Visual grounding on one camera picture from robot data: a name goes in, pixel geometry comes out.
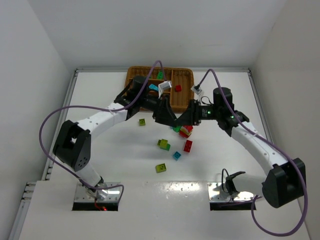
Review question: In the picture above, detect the lime lego brick front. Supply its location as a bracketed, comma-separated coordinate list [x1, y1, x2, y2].
[155, 163, 167, 174]

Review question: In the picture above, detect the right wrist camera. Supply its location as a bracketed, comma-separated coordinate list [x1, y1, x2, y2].
[191, 84, 204, 101]

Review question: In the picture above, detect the small red lego brick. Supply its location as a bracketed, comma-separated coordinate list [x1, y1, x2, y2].
[175, 85, 182, 92]

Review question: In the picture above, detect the red lime stacked lego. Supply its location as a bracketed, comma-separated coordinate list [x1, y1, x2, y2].
[178, 125, 193, 138]

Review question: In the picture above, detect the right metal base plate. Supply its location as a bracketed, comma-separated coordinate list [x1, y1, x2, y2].
[207, 181, 255, 203]

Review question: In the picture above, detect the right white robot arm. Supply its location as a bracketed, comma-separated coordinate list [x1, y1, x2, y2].
[175, 87, 306, 208]

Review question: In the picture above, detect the green lego base brick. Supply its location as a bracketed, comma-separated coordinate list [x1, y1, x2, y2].
[172, 125, 181, 133]

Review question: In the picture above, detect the small lime lego brick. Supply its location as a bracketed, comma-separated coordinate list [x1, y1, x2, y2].
[139, 118, 146, 126]

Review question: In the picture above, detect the cyan rounded lego brick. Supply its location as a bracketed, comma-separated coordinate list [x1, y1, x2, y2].
[148, 84, 159, 92]

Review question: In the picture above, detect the brown wicker divided tray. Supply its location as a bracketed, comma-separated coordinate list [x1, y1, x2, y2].
[124, 65, 195, 113]

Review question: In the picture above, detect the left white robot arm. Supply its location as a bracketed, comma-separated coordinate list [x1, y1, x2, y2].
[53, 76, 177, 193]

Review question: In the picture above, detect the dark green lego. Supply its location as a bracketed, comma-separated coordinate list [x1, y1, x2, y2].
[156, 72, 163, 80]

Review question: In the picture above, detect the small cyan lego brick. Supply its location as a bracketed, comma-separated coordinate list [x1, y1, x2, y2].
[172, 151, 181, 161]

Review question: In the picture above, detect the lime green stacked lego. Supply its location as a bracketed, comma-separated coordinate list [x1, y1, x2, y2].
[157, 139, 171, 151]

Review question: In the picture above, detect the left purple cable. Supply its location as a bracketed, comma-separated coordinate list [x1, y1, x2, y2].
[39, 59, 167, 198]

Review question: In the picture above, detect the red flat lego brick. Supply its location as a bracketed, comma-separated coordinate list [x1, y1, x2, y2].
[183, 140, 193, 153]

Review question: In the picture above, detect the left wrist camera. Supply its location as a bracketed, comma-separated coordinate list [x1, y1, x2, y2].
[158, 80, 172, 99]

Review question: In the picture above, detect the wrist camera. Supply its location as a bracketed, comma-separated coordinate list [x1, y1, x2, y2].
[158, 80, 172, 99]
[191, 84, 204, 101]

